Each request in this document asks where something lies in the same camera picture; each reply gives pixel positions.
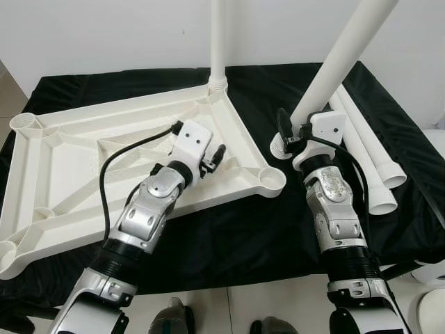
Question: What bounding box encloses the dark table frame bar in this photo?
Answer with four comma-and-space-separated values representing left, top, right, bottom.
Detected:
0, 299, 56, 333

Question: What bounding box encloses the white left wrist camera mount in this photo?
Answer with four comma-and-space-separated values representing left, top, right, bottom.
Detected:
169, 120, 213, 180

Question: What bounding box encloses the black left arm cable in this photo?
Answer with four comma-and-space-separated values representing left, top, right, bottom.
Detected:
99, 122, 183, 241

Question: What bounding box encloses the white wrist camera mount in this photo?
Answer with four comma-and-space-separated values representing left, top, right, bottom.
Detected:
292, 110, 347, 171
169, 120, 213, 180

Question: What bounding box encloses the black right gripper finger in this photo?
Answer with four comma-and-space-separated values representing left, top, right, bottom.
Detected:
277, 108, 293, 151

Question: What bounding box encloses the white plastic table top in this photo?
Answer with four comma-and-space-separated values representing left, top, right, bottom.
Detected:
0, 85, 287, 280

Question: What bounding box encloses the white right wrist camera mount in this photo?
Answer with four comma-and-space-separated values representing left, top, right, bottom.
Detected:
292, 110, 347, 171

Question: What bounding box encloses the grey robot right leg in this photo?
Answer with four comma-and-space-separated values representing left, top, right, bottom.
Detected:
250, 317, 300, 334

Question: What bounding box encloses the black metal table bar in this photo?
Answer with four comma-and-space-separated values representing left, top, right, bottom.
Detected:
379, 261, 418, 280

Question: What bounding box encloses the black table cloth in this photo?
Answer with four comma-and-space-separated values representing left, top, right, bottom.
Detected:
0, 61, 445, 307

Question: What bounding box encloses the white tapered plastic table leg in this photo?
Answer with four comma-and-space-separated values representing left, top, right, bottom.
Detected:
209, 0, 230, 95
270, 0, 401, 161
327, 94, 398, 215
334, 83, 407, 190

